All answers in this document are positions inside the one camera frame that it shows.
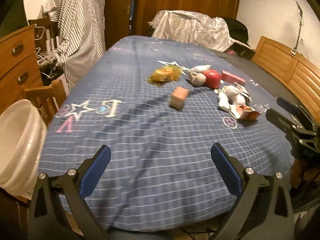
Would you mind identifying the wooden headboard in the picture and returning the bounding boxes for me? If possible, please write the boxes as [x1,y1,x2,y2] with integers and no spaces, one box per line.
[252,36,320,121]

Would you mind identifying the black cloth pile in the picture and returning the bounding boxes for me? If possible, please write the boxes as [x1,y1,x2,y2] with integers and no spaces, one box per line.
[223,17,249,45]

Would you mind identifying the small wooden chair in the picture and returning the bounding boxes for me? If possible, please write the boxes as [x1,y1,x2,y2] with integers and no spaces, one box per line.
[22,79,67,126]

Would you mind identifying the red apple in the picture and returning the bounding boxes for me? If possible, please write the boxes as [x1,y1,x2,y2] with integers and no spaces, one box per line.
[201,69,221,89]

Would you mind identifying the white plastic bucket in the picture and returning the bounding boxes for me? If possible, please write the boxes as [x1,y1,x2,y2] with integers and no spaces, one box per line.
[1,99,47,196]

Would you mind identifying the wooden chest of drawers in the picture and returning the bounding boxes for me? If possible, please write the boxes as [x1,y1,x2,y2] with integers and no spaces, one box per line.
[0,25,43,112]

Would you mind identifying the white rolled sock ball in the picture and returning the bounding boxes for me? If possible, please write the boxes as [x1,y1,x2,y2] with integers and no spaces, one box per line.
[222,85,240,100]

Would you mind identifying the pink red carton box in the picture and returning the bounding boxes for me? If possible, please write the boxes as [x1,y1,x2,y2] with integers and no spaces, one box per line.
[221,70,246,86]

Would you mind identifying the white tissue wad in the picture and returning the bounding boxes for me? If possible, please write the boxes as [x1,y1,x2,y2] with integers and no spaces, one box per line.
[189,64,211,73]

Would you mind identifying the white rolled cloth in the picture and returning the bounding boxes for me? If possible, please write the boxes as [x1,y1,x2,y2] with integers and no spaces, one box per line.
[217,91,231,112]

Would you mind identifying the orange white torn carton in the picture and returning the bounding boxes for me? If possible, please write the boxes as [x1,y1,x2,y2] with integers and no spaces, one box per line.
[229,105,261,120]

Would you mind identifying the striped cloth cover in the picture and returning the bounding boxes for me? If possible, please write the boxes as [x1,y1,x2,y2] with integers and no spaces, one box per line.
[42,0,106,89]

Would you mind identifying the wooden door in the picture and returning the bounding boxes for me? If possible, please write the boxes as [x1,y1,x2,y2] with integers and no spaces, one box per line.
[104,0,131,49]

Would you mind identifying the dark grey blanket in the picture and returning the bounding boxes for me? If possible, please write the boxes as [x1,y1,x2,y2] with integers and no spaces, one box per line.
[211,51,302,105]

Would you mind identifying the person's right hand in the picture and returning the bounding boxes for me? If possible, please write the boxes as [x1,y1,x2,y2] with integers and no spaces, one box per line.
[290,159,319,189]

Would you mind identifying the yellow snack wrapper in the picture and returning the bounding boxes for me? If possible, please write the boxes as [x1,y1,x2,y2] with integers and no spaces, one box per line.
[148,65,182,86]

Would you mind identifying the tangle of white cables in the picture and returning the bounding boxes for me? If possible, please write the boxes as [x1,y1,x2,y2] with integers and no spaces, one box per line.
[32,24,63,79]

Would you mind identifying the grey rolled sock ball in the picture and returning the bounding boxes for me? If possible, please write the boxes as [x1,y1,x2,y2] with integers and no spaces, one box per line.
[188,72,206,87]

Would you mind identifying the white crumpled plastic wrap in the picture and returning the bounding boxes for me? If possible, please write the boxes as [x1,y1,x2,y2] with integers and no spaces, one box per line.
[231,94,246,106]

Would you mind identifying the blue checkered bed sheet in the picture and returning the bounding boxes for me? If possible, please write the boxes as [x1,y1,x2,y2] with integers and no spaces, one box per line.
[39,36,293,231]

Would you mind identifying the beige sponge block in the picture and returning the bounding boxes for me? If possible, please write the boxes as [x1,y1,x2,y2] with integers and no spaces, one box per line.
[169,87,189,110]

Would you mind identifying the shiny white cloth cover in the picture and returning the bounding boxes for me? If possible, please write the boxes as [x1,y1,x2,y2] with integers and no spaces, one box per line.
[148,10,249,52]

